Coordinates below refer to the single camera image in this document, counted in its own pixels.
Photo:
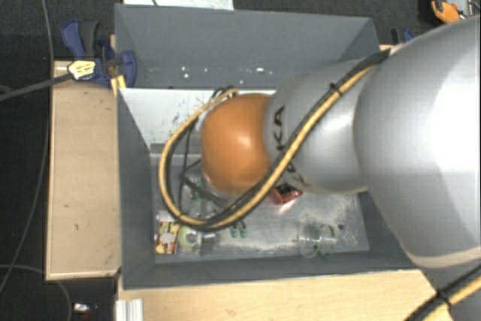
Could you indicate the red box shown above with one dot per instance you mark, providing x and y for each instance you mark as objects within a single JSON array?
[{"x": 286, "y": 194}]

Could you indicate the pale wood board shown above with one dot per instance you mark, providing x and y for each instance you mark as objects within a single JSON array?
[{"x": 82, "y": 176}]

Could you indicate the red and yellow packet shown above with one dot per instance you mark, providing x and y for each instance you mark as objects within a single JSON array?
[{"x": 165, "y": 237}]

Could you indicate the clear glass thing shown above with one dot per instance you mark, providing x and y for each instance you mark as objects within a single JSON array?
[{"x": 315, "y": 240}]

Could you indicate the grey metal bin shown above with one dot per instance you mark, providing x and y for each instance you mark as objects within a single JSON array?
[{"x": 233, "y": 41}]

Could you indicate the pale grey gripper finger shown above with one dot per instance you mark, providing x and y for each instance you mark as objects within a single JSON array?
[{"x": 209, "y": 237}]

